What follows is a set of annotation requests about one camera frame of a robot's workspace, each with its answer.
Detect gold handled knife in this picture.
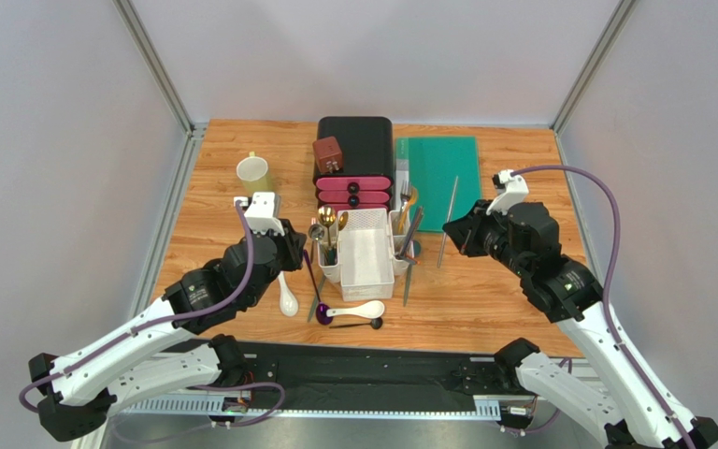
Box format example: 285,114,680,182
403,185,418,232

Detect large silver fork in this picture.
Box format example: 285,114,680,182
395,180,412,234

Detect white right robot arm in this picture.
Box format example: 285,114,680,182
442,200,718,448

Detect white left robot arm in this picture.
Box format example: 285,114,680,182
20,219,307,442

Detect white ceramic spoon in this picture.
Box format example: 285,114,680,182
278,271,299,317
324,300,386,319

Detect teal plastic knife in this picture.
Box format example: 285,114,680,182
307,274,327,323

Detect teal cutting mat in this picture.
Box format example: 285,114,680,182
395,136,483,233

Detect teal plastic spoon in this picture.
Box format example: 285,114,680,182
403,240,422,307

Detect silver spoon in caddy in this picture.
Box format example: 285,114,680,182
311,223,327,245

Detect purple metal spoon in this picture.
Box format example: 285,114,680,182
303,251,333,326

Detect small silver fork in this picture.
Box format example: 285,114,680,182
308,217,318,263

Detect yellow-green mug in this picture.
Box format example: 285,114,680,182
236,152,275,196

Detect gold spoon in caddy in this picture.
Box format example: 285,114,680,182
337,210,349,233

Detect white perforated utensil caddy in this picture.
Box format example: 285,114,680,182
317,208,408,302

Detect black small spoon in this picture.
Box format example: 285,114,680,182
330,317,383,330

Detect brown relay block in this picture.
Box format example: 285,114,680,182
312,137,344,174

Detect black and pink drawer box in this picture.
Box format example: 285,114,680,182
312,116,395,211

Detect black mounting rail base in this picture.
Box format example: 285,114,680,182
237,341,528,413

